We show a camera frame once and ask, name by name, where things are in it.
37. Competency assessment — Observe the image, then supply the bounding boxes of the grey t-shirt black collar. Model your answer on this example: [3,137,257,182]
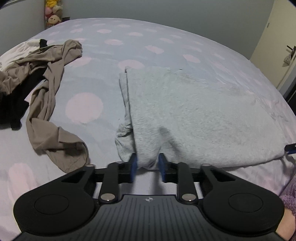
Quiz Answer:
[115,67,285,169]

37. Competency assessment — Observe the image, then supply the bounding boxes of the person's right hand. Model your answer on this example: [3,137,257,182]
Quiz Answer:
[276,208,295,240]

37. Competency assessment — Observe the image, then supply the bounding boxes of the purple fuzzy sleeve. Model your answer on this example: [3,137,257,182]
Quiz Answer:
[280,176,296,216]

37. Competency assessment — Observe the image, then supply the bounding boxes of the taupe brown garment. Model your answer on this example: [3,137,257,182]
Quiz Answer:
[1,40,89,173]

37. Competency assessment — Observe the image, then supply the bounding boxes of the cream door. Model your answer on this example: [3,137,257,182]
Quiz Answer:
[250,1,295,89]

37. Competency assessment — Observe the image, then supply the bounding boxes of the pink dotted bed sheet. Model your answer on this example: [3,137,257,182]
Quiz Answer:
[1,18,295,240]

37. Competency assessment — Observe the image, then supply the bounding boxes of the black garment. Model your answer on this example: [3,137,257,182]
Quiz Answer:
[1,39,47,131]

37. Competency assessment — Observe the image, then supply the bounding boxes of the cream white garment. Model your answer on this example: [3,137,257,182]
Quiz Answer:
[0,39,41,71]

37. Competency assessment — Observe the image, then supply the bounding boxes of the plush toy storage column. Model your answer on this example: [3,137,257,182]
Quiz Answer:
[44,0,63,29]

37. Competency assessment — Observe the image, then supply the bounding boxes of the black wall socket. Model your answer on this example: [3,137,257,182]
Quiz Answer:
[62,16,70,22]

